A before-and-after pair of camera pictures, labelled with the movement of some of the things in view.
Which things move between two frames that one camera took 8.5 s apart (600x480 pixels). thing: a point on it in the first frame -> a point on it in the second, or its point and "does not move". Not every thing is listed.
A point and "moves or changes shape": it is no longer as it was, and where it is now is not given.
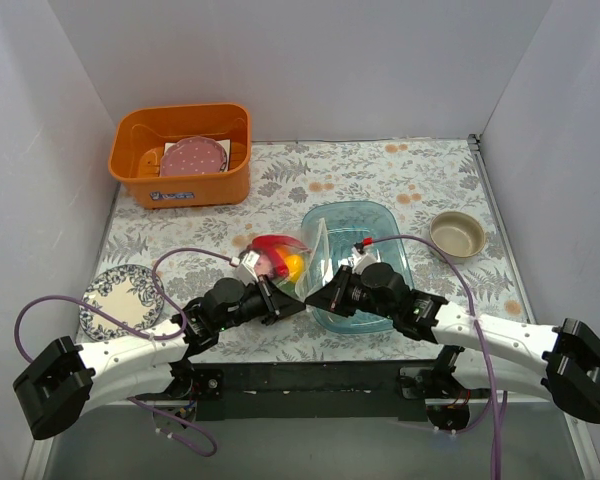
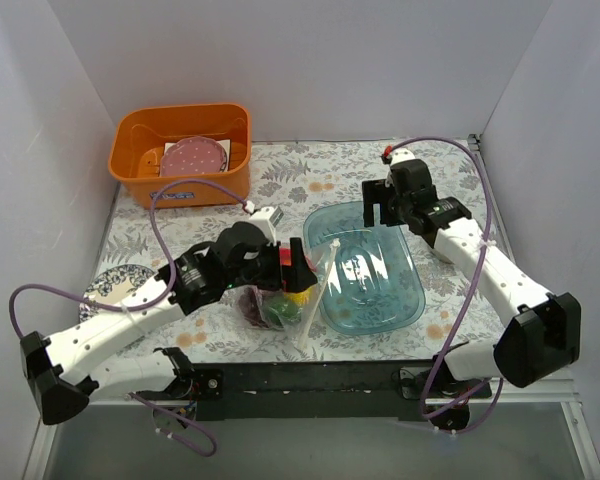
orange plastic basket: x=183 y=155 does not move
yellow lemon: x=295 y=264 moves or changes shape
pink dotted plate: x=197 y=155 does not move
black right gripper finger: x=334 y=296 -> x=376 y=192
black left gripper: x=268 y=301 -> x=276 y=267
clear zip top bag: x=302 y=271 moves or changes shape
